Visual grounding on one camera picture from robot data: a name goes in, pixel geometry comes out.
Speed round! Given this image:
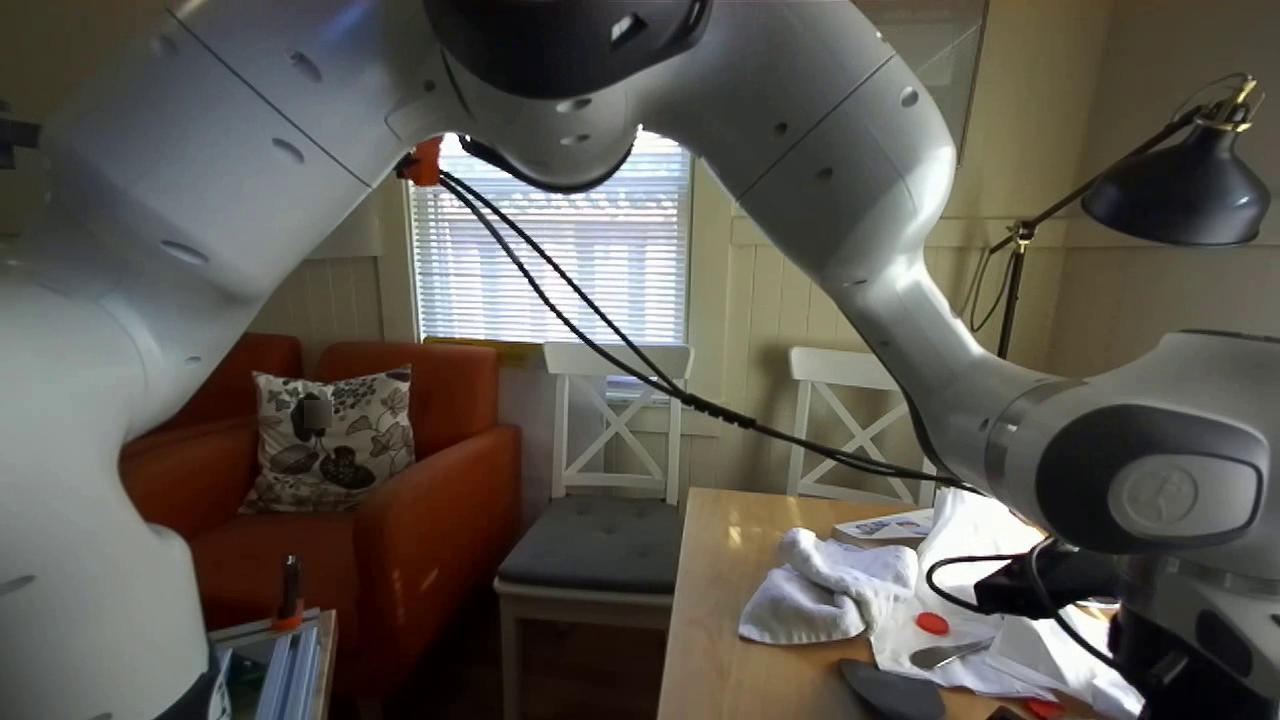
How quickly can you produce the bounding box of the orange handled screwdriver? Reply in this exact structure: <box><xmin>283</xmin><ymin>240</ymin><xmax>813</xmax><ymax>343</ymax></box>
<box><xmin>267</xmin><ymin>550</ymin><xmax>310</xmax><ymax>640</ymax></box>

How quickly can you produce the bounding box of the orange armchair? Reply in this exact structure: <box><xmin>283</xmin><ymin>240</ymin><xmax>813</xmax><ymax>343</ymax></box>
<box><xmin>115</xmin><ymin>333</ymin><xmax>523</xmax><ymax>714</ymax></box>

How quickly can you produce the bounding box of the grey framed wall picture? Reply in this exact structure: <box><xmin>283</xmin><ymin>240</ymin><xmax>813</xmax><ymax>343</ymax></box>
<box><xmin>873</xmin><ymin>0</ymin><xmax>991</xmax><ymax>137</ymax></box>

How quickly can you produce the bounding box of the white cross-back chair with cushion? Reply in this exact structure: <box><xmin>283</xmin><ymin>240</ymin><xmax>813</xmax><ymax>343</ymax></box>
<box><xmin>493</xmin><ymin>341</ymin><xmax>701</xmax><ymax>720</ymax></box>

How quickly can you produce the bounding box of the orange cable clip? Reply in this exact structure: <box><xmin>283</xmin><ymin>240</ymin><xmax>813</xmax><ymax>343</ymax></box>
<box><xmin>400</xmin><ymin>132</ymin><xmax>447</xmax><ymax>186</ymax></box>

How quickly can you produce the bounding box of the thin black cable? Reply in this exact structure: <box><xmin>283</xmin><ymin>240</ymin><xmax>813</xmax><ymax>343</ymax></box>
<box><xmin>926</xmin><ymin>534</ymin><xmax>1128</xmax><ymax>672</ymax></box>

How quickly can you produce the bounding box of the open storage box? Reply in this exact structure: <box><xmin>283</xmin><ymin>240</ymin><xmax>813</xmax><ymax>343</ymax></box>
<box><xmin>198</xmin><ymin>609</ymin><xmax>339</xmax><ymax>720</ymax></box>

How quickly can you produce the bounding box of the thick black cable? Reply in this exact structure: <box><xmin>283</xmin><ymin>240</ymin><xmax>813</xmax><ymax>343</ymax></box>
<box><xmin>431</xmin><ymin>162</ymin><xmax>970</xmax><ymax>492</ymax></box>

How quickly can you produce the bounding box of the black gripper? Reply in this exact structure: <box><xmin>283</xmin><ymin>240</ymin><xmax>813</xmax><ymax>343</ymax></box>
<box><xmin>1109</xmin><ymin>610</ymin><xmax>1265</xmax><ymax>720</ymax></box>

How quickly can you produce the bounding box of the window with white blinds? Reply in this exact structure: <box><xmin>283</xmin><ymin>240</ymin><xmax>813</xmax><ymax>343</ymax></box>
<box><xmin>398</xmin><ymin>128</ymin><xmax>695</xmax><ymax>346</ymax></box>

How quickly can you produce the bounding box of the floral patterned pillow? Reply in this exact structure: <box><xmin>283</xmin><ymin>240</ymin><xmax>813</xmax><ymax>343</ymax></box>
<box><xmin>241</xmin><ymin>368</ymin><xmax>422</xmax><ymax>520</ymax></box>

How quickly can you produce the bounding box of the grey seat cushion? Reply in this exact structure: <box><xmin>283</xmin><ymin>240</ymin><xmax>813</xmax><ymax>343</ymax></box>
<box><xmin>497</xmin><ymin>497</ymin><xmax>688</xmax><ymax>599</ymax></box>

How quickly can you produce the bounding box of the black floor lamp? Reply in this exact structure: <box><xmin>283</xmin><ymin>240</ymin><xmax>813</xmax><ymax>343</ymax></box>
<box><xmin>980</xmin><ymin>73</ymin><xmax>1276</xmax><ymax>363</ymax></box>

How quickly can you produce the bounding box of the dark grey flat object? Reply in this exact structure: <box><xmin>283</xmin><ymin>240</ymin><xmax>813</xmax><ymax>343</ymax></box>
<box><xmin>831</xmin><ymin>661</ymin><xmax>953</xmax><ymax>720</ymax></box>

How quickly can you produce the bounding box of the white crumpled cloth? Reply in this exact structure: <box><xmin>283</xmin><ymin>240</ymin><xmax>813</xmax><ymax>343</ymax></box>
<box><xmin>738</xmin><ymin>483</ymin><xmax>1154</xmax><ymax>720</ymax></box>

